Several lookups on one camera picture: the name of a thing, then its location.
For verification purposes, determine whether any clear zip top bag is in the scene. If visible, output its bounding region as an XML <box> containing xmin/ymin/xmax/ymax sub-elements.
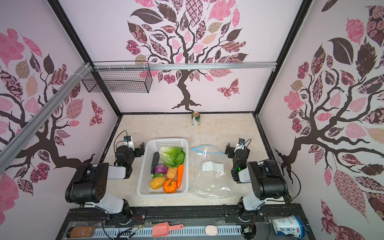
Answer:
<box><xmin>192</xmin><ymin>145</ymin><xmax>232</xmax><ymax>199</ymax></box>

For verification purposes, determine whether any yellow potato toy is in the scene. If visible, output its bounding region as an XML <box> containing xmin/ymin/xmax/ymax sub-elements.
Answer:
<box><xmin>150</xmin><ymin>177</ymin><xmax>167</xmax><ymax>190</ymax></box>

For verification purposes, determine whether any white plastic perforated basket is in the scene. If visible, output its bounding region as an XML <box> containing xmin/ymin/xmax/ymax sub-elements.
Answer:
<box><xmin>137</xmin><ymin>138</ymin><xmax>189</xmax><ymax>198</ymax></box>

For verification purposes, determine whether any brown wrinkled bread toy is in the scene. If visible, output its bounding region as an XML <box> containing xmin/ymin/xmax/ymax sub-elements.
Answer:
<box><xmin>167</xmin><ymin>167</ymin><xmax>178</xmax><ymax>180</ymax></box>

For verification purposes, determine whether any orange pumpkin toy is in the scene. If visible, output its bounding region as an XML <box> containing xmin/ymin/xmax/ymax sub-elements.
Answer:
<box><xmin>163</xmin><ymin>179</ymin><xmax>178</xmax><ymax>194</ymax></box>

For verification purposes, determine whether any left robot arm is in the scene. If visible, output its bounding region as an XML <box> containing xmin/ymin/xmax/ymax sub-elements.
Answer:
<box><xmin>65</xmin><ymin>143</ymin><xmax>145</xmax><ymax>219</ymax></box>

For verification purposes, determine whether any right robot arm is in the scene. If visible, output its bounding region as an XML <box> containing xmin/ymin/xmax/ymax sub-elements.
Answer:
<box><xmin>225</xmin><ymin>139</ymin><xmax>289</xmax><ymax>216</ymax></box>

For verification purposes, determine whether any dark cucumber toy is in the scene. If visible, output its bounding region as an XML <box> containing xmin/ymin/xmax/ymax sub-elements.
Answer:
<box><xmin>151</xmin><ymin>152</ymin><xmax>160</xmax><ymax>175</ymax></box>

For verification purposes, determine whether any purple onion toy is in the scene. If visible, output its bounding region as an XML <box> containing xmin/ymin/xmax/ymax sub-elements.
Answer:
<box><xmin>155</xmin><ymin>164</ymin><xmax>168</xmax><ymax>175</ymax></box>

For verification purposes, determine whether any green chili pepper toy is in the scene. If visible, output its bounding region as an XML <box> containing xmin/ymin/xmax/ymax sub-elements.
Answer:
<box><xmin>152</xmin><ymin>173</ymin><xmax>164</xmax><ymax>179</ymax></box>

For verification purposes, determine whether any green lettuce toy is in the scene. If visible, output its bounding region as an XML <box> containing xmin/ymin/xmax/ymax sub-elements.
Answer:
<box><xmin>159</xmin><ymin>147</ymin><xmax>186</xmax><ymax>168</ymax></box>

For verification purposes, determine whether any orange carrot toy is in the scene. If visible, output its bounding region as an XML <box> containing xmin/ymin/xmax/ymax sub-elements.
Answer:
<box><xmin>177</xmin><ymin>165</ymin><xmax>184</xmax><ymax>189</ymax></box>

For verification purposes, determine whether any green beverage can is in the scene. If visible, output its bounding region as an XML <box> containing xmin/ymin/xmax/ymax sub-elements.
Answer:
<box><xmin>192</xmin><ymin>112</ymin><xmax>201</xmax><ymax>127</ymax></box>

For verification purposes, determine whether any pink plastic scoop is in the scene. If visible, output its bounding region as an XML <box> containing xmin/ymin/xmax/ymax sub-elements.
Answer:
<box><xmin>152</xmin><ymin>222</ymin><xmax>184</xmax><ymax>237</ymax></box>

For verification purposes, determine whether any beige oval sponge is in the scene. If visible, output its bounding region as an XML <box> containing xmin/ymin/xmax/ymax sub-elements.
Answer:
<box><xmin>205</xmin><ymin>225</ymin><xmax>218</xmax><ymax>237</ymax></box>

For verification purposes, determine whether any white blue yogurt cup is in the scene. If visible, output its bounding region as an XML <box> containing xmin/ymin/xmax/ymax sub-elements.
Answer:
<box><xmin>272</xmin><ymin>215</ymin><xmax>306</xmax><ymax>240</ymax></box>

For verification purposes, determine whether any brown sauce bottle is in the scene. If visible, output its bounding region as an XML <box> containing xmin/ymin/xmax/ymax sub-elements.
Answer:
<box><xmin>66</xmin><ymin>226</ymin><xmax>96</xmax><ymax>239</ymax></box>

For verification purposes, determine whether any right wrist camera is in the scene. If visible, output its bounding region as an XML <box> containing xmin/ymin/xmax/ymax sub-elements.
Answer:
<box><xmin>235</xmin><ymin>138</ymin><xmax>247</xmax><ymax>152</ymax></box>

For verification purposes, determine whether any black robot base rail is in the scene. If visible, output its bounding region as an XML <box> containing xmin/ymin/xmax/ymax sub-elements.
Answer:
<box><xmin>56</xmin><ymin>204</ymin><xmax>315</xmax><ymax>240</ymax></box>

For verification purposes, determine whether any black wire wall basket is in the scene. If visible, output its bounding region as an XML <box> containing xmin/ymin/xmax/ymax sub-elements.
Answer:
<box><xmin>82</xmin><ymin>60</ymin><xmax>153</xmax><ymax>94</ymax></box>

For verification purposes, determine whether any white slotted cable duct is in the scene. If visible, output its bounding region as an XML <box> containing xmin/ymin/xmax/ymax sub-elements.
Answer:
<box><xmin>92</xmin><ymin>225</ymin><xmax>243</xmax><ymax>239</ymax></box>

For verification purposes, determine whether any aluminium rail back wall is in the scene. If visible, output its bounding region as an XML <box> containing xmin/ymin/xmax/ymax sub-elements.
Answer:
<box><xmin>93</xmin><ymin>62</ymin><xmax>277</xmax><ymax>71</ymax></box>

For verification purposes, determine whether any aluminium rail wall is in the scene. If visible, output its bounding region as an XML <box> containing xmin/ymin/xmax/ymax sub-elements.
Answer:
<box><xmin>93</xmin><ymin>62</ymin><xmax>277</xmax><ymax>71</ymax></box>
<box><xmin>1</xmin><ymin>63</ymin><xmax>92</xmax><ymax>173</ymax></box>

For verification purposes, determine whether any aluminium rail left wall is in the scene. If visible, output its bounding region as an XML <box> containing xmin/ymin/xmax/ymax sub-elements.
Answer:
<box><xmin>1</xmin><ymin>63</ymin><xmax>92</xmax><ymax>173</ymax></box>

